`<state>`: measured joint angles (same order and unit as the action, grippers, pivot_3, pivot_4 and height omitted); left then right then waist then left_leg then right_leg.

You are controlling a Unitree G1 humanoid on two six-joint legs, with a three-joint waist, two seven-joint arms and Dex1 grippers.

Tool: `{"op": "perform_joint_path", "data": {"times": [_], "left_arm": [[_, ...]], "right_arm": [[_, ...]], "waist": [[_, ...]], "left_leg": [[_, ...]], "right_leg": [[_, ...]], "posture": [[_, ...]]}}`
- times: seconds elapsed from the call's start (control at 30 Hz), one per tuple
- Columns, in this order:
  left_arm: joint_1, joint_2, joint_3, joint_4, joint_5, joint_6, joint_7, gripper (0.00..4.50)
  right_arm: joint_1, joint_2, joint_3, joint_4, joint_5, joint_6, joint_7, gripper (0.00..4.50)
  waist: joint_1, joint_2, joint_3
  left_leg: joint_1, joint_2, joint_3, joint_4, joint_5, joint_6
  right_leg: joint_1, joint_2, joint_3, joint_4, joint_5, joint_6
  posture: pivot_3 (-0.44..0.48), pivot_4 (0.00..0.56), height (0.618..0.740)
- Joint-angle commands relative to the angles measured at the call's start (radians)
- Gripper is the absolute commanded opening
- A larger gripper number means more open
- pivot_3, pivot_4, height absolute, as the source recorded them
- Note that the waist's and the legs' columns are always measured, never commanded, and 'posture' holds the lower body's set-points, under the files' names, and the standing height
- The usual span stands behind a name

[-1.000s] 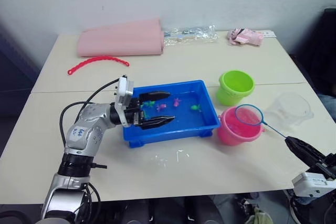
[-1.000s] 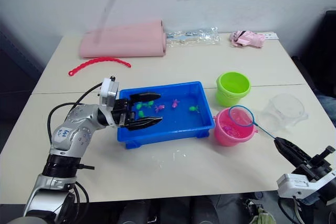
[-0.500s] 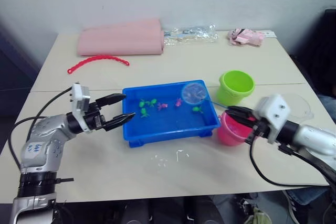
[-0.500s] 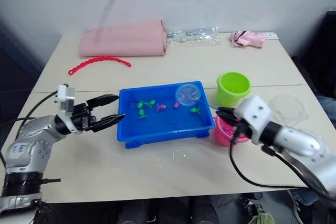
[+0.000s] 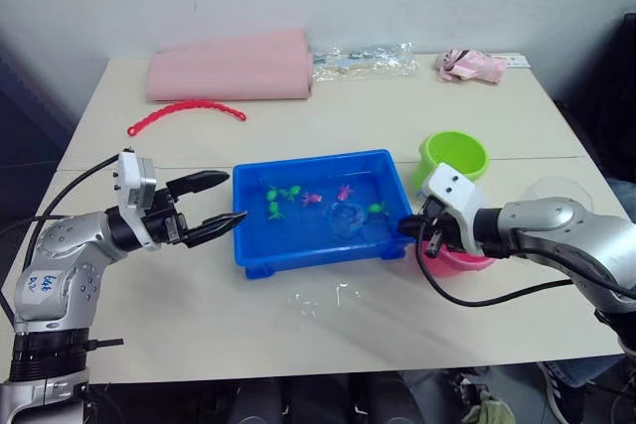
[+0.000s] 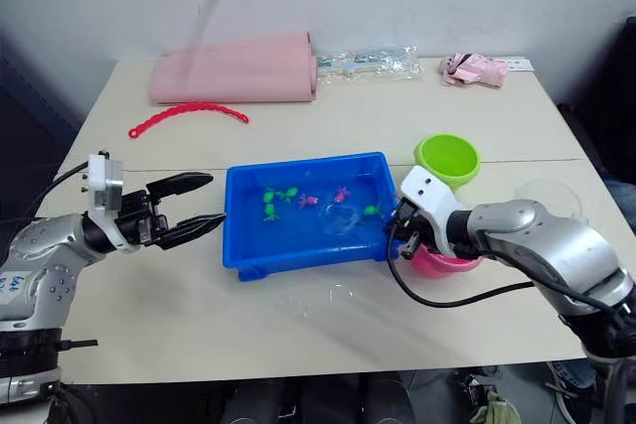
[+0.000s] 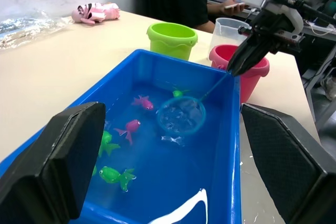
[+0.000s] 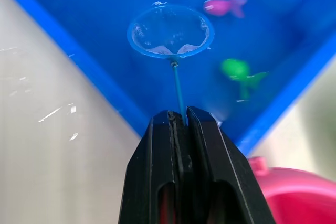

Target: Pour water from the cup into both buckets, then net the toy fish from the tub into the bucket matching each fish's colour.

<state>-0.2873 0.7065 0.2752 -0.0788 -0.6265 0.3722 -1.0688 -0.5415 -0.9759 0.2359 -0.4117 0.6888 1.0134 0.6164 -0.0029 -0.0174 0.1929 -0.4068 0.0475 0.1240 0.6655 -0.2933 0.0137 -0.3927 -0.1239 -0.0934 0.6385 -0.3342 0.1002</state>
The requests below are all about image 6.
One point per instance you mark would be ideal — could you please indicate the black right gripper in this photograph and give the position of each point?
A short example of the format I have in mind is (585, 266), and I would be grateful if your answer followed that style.
(408, 225)

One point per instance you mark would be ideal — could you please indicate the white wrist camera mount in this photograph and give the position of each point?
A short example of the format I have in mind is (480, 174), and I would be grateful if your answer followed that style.
(105, 184)
(428, 194)

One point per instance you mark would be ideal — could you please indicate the green cloth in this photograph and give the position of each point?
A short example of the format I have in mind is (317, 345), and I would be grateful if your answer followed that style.
(494, 409)

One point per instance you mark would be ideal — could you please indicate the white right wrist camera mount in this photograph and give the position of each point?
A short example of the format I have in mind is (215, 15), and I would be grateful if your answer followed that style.
(428, 194)

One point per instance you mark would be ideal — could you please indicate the green toy fish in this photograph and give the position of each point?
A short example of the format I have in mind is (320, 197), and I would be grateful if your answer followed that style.
(288, 193)
(269, 194)
(370, 209)
(270, 214)

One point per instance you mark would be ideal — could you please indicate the green plastic bucket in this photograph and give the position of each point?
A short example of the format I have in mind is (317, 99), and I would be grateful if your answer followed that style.
(447, 156)

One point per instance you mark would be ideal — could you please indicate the blue plastic tub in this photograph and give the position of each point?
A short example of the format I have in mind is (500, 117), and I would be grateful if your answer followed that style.
(298, 250)

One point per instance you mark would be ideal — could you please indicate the pink plastic bucket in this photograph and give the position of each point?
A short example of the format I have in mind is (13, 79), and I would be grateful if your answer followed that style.
(442, 267)

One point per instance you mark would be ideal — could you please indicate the crumpled pink wrapper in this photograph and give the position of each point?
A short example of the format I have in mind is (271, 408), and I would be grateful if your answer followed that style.
(472, 70)

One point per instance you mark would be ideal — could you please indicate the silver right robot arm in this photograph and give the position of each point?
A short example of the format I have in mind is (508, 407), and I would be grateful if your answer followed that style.
(546, 240)

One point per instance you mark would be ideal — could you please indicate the pink toy fish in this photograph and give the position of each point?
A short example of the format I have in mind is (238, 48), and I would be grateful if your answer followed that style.
(308, 202)
(341, 194)

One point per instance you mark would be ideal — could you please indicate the clear plastic cup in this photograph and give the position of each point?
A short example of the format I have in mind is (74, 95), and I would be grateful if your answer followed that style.
(546, 198)

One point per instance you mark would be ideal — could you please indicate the clear plastic bag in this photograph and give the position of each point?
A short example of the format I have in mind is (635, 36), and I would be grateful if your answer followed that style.
(367, 64)

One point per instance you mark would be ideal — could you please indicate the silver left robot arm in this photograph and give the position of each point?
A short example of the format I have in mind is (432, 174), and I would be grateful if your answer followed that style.
(45, 250)

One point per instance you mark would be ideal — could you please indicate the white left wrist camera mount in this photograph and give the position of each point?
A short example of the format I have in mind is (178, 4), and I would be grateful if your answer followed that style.
(105, 184)

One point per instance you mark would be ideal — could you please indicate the grey sneaker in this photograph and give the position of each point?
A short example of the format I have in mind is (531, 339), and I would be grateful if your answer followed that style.
(566, 391)

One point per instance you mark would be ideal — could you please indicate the pink folded mat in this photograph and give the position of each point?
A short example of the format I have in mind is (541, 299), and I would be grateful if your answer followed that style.
(233, 71)

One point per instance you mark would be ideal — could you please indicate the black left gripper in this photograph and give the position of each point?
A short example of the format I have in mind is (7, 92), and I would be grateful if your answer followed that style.
(139, 220)

